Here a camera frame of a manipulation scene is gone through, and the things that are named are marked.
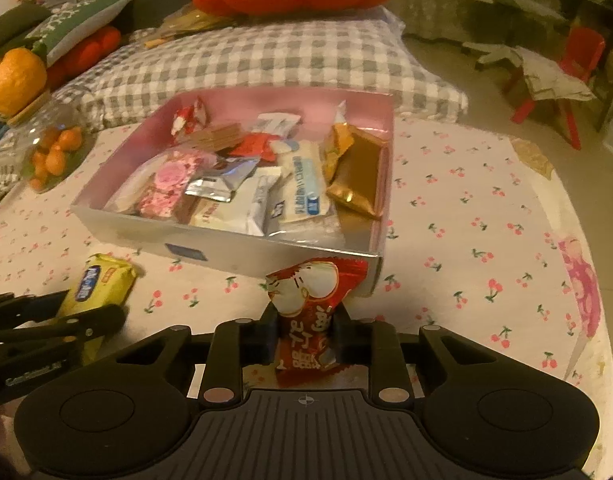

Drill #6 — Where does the cherry print cloth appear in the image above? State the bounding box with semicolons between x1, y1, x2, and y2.
0;120;612;480

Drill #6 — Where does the red plastic chair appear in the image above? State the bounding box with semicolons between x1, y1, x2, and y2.
503;27;607;151

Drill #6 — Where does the clear white blue packet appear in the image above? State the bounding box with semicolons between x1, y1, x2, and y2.
264;140;345;252

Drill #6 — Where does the white packet dark label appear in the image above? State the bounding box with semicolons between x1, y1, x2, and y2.
256;112;302;139

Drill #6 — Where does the yellow packet blue label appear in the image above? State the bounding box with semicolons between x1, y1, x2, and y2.
56;254;140;366

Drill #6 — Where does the dark red snack packet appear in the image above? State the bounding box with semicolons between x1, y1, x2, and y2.
231;132;280;162

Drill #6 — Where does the pile of small oranges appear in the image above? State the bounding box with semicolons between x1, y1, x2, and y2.
29;127;83;189

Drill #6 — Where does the pink floral snack packet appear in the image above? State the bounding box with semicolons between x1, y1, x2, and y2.
139;152;208;221

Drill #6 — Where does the pink cardboard box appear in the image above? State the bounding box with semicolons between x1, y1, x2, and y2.
70;87;395;297

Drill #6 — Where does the large orange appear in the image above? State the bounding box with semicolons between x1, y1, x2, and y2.
0;47;48;116

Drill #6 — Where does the dark green sofa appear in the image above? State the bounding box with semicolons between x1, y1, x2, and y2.
0;0;193;56

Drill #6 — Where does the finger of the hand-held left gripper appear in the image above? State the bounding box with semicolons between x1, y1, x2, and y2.
0;290;70;330
0;305;127;357

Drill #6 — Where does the silver blue snack packet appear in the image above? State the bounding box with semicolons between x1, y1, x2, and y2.
184;157;260;204

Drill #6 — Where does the dark desk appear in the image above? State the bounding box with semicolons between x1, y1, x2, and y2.
559;0;613;27

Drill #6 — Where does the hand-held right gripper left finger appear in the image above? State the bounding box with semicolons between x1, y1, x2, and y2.
114;305;280;405

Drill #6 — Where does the glass jar wooden lid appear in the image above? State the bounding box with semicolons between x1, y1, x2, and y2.
6;92;100;194

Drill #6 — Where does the yellow plastic bag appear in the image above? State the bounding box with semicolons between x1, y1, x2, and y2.
144;2;238;49

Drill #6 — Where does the gold foil snack packet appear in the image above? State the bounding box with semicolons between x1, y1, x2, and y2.
326;127;391;219

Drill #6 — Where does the clear wafer packet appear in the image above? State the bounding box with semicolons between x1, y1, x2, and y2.
189;122;243;152

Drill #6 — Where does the orange yellow snack packet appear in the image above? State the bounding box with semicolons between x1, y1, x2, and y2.
320;101;360;184

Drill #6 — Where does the small red white packet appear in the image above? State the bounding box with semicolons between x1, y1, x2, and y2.
171;97;208;136
265;256;370;389

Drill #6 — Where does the grey checked pillow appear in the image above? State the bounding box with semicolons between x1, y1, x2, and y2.
0;10;470;211

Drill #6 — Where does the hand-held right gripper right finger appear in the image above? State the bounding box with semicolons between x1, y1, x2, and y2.
336;305;500;405

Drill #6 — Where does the crumpled cloth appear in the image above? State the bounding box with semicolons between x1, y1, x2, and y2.
516;46;597;104

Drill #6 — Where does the small red plush cushion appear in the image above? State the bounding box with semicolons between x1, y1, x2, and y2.
46;25;122;92

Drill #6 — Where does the white brown snack packet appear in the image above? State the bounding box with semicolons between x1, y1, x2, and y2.
186;167;282;237

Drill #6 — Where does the green white patterned cushion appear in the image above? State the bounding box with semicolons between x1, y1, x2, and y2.
24;0;137;69

